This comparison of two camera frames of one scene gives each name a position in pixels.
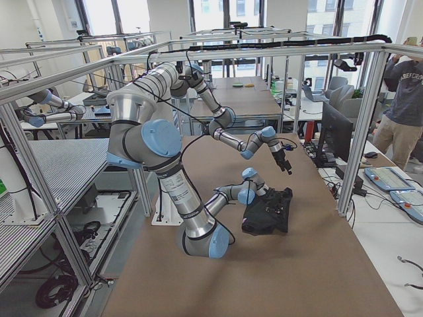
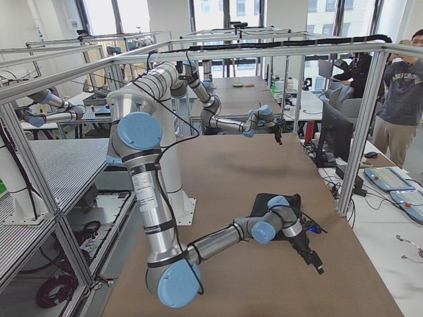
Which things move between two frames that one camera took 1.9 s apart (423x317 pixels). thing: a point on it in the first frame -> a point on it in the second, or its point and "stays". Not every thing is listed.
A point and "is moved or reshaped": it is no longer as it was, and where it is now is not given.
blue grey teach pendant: (388, 178) stays
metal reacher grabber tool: (403, 260) -> (420, 251)
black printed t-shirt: (268, 212) is moved or reshaped
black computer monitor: (337, 137) stays
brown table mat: (318, 269) stays
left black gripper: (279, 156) -> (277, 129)
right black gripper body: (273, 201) -> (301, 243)
